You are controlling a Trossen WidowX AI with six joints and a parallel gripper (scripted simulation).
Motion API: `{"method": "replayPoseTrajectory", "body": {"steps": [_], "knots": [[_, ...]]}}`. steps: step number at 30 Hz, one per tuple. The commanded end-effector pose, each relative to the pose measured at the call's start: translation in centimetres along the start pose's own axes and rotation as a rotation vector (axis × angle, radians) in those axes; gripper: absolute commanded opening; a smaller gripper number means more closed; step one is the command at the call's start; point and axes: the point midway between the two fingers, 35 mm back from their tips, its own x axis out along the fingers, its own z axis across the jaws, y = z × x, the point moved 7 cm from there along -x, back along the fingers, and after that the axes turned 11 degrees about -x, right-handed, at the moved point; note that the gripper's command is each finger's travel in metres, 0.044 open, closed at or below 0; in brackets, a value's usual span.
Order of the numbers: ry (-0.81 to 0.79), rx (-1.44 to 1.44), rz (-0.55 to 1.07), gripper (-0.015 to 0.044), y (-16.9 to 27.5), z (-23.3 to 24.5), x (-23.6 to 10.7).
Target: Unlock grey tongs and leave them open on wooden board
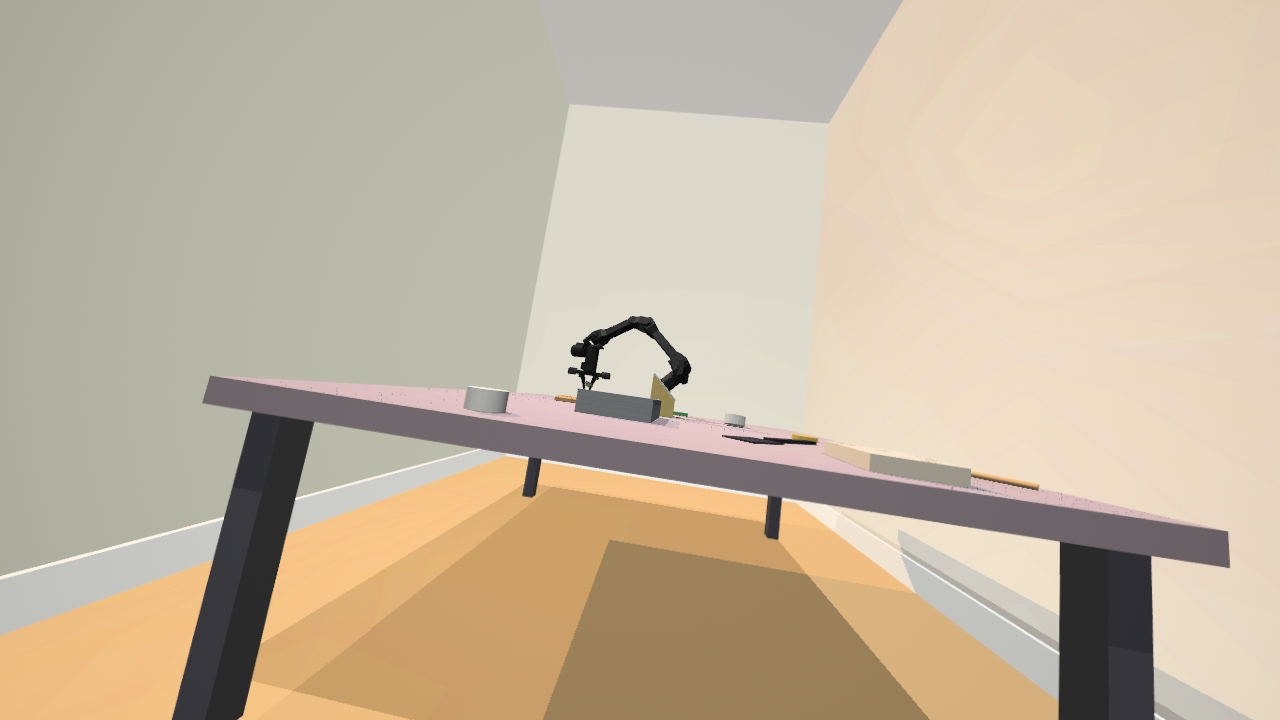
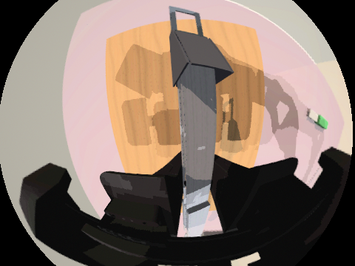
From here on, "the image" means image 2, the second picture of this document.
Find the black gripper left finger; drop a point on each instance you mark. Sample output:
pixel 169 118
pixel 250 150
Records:
pixel 163 188

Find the light wooden board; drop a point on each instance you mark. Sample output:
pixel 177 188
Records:
pixel 143 106

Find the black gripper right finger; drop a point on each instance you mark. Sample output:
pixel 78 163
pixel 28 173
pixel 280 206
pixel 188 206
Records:
pixel 233 186

